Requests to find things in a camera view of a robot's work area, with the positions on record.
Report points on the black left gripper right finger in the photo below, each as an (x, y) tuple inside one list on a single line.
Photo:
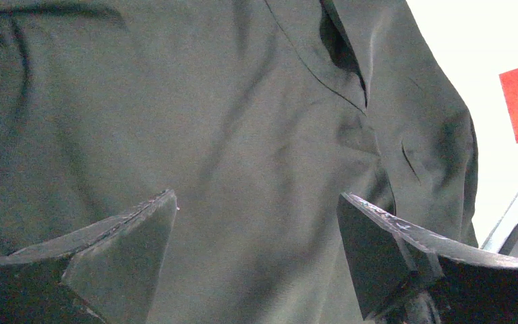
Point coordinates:
[(404, 273)]

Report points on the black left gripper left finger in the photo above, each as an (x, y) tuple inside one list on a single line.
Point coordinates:
[(106, 272)]

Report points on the black shirt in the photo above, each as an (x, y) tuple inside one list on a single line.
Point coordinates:
[(258, 114)]

